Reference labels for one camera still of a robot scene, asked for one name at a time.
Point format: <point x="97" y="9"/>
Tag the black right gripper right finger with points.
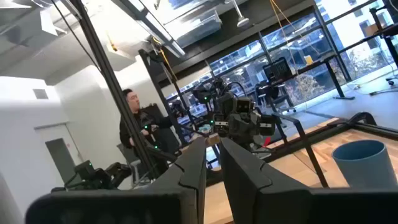
<point x="248" y="186"/>

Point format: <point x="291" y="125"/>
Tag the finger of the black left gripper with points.
<point x="253" y="129"/>
<point x="237" y="129"/>

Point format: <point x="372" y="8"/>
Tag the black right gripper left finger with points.
<point x="189" y="180"/>

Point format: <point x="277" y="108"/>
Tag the blue plastic cup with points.
<point x="363" y="168"/>

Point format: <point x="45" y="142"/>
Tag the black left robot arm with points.
<point x="225" y="104"/>

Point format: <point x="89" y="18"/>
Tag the black office chair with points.
<point x="273" y="95"/>

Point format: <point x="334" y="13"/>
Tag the black computer monitor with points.
<point x="277" y="70"/>

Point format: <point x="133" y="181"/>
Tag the yellow cup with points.
<point x="308" y="60"/>

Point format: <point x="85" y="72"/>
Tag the person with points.
<point x="133" y="124"/>

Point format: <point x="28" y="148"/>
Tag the black standing desk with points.
<point x="334" y="77"/>

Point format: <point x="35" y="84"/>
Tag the white ceiling lamp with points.
<point x="241" y="17"/>

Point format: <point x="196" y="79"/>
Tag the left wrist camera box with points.
<point x="244" y="105"/>

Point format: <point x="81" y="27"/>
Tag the black gantry post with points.
<point x="115" y="90"/>
<point x="157" y="84"/>

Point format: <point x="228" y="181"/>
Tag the black aluminium table frame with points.
<point x="382" y="130"/>

